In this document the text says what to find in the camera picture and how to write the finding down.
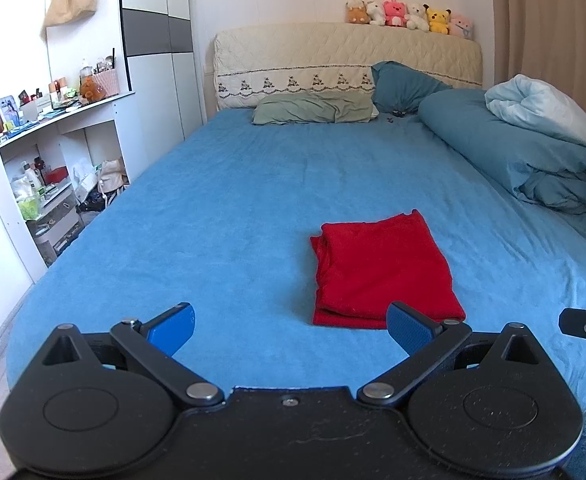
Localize white wardrobe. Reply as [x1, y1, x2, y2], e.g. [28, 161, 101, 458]
[120, 0, 207, 187]

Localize red knitted sweater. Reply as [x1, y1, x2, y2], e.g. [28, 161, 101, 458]
[310, 209, 466, 330]

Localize row of plush toys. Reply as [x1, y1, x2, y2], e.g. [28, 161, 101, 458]
[345, 0, 475, 40]

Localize green pillow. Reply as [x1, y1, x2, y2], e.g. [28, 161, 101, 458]
[251, 90, 380, 126]

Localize light blue folded blanket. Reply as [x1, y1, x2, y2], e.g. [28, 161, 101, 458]
[485, 73, 586, 150]

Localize pink storage basket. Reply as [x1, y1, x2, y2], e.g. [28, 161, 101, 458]
[92, 67, 120, 99]

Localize rolled blue duvet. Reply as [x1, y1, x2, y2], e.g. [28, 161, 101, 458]
[417, 88, 586, 216]

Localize bed with blue sheet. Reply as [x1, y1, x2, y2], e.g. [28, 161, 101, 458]
[5, 107, 586, 422]

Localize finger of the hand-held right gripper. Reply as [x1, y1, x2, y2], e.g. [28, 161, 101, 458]
[558, 307, 586, 359]

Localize brown teddy bear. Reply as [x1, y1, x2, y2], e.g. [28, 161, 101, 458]
[79, 75, 100, 104]

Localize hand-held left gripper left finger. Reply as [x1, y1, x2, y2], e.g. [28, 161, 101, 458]
[39, 302, 225, 409]

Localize blue printed box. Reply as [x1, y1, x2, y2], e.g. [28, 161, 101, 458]
[0, 95, 24, 127]

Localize teal blue pillow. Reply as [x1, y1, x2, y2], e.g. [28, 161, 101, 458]
[371, 60, 454, 115]

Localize white cloth bag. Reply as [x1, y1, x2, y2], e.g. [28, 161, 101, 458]
[97, 158, 129, 196]

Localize white lotion bottle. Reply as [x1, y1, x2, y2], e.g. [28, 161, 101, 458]
[22, 161, 44, 191]

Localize white shelf unit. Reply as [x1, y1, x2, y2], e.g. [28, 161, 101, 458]
[0, 90, 137, 284]

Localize beige curtain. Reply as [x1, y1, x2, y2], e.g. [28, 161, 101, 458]
[487, 0, 586, 128]

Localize cream quilted headboard cover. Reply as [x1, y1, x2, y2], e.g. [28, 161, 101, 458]
[212, 21, 484, 111]

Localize green wipes packet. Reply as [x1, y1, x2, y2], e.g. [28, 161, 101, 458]
[16, 194, 43, 221]

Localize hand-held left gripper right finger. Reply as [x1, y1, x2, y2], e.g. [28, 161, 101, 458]
[356, 301, 552, 408]

